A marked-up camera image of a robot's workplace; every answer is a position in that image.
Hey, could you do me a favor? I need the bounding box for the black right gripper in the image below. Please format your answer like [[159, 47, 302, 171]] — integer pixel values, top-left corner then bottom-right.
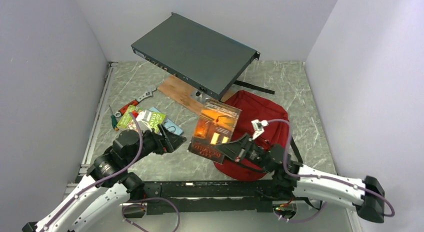
[[215, 132, 275, 173]]

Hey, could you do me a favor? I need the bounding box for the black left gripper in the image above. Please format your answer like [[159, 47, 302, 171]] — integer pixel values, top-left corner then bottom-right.
[[125, 122, 187, 166]]

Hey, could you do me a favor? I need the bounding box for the dark DiCamillo book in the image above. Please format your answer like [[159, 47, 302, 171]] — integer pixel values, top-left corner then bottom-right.
[[187, 99, 242, 164]]

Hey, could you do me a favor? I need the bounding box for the red backpack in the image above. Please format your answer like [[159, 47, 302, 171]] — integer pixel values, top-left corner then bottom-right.
[[214, 90, 289, 181]]

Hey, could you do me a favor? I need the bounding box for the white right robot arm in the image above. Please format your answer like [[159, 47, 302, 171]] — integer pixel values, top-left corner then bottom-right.
[[214, 134, 386, 223]]

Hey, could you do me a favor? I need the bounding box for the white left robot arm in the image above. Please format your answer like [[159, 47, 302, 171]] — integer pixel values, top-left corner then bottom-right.
[[22, 125, 187, 231]]

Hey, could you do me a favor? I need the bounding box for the light blue notebook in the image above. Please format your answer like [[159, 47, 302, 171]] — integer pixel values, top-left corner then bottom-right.
[[149, 107, 184, 135]]

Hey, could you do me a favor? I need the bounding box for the green treehouse book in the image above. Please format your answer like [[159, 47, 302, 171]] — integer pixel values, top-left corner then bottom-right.
[[117, 105, 165, 133]]

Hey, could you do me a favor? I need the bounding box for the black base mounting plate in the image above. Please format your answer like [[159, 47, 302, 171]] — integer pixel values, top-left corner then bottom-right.
[[129, 180, 293, 215]]

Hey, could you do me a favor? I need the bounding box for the wooden base board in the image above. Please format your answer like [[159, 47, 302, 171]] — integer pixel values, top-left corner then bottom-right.
[[157, 75, 216, 115]]

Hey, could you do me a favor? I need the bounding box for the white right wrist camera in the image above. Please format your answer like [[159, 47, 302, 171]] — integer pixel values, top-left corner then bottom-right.
[[251, 119, 269, 140]]

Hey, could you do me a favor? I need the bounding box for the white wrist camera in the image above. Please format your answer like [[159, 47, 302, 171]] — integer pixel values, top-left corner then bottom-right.
[[136, 110, 153, 131], [251, 119, 269, 140]]

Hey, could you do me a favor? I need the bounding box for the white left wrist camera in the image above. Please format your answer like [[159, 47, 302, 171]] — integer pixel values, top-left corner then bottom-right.
[[136, 110, 153, 131]]

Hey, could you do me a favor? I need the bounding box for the metal stand bracket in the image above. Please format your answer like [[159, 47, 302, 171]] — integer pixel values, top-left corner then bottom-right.
[[190, 89, 211, 103]]

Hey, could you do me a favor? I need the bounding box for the red handled adjustable wrench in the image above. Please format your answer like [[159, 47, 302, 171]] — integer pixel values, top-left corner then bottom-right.
[[114, 86, 157, 118]]

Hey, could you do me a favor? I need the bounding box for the green handled screwdriver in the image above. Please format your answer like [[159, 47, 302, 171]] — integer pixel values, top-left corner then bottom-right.
[[108, 105, 119, 131]]

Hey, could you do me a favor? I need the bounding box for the aluminium frame rail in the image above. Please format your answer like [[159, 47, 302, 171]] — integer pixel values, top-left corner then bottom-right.
[[63, 62, 118, 199]]

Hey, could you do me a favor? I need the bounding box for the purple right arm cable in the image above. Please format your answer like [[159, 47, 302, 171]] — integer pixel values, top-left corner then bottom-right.
[[264, 118, 396, 224]]

